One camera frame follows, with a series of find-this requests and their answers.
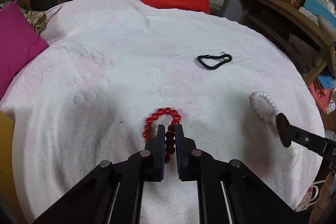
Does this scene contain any magenta cushion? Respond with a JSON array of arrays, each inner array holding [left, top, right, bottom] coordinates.
[[0, 2, 49, 97]]

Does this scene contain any red bead bracelet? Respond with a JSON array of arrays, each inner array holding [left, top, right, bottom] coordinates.
[[142, 107, 182, 164]]

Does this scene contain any white bead bracelet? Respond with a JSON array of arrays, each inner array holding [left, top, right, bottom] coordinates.
[[248, 91, 280, 124]]

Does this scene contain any thin black hair tie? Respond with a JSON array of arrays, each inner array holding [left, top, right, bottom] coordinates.
[[196, 52, 234, 71]]

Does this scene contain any pink white textured blanket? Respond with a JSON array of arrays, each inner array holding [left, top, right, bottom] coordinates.
[[1, 0, 325, 223]]

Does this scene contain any wooden shelf unit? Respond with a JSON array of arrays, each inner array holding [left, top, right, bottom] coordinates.
[[238, 0, 335, 85]]

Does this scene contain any beige patterned fabric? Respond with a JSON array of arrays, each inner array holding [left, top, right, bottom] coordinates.
[[20, 8, 48, 34]]

